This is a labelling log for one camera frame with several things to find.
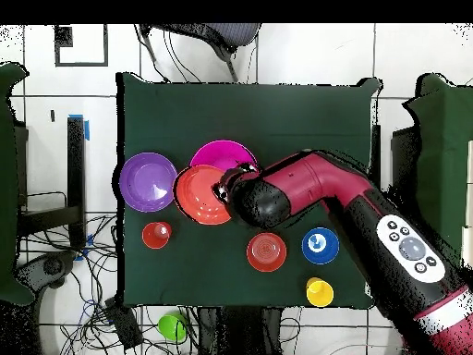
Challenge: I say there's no yellow plastic cup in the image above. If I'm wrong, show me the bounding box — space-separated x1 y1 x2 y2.
305 276 335 309

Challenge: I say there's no tangle of floor cables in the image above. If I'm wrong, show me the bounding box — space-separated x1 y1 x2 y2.
18 214 197 355

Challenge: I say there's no orange plastic cup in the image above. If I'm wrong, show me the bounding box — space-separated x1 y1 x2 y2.
141 220 174 251

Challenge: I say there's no black chair base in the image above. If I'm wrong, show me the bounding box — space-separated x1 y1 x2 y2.
16 250 78 297

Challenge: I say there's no dark green table cloth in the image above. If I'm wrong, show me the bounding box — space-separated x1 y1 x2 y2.
115 71 382 310

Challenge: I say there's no dark green side cloth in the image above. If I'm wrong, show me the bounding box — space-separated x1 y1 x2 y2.
0 61 35 307
402 72 473 289

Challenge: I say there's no grey office chair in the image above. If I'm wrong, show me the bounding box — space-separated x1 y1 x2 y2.
139 23 262 83

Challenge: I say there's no black metal post frame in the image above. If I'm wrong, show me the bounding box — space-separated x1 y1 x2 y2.
14 116 88 251

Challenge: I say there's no large pink plastic bowl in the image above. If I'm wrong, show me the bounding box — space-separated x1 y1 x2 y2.
188 139 259 173

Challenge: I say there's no green plastic cup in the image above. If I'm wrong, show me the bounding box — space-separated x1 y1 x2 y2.
157 312 188 342

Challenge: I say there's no blue plastic bowl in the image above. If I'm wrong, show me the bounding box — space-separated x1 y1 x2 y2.
301 226 340 266

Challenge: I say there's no large orange plastic bowl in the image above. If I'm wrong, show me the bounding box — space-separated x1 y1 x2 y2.
172 164 233 226

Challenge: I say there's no purple plastic bowl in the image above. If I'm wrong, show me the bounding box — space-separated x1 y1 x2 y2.
118 152 179 214

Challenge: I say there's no small orange plastic bowl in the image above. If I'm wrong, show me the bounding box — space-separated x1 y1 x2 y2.
246 231 288 274

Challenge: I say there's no black floor box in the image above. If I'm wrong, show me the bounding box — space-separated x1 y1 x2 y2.
103 297 144 350

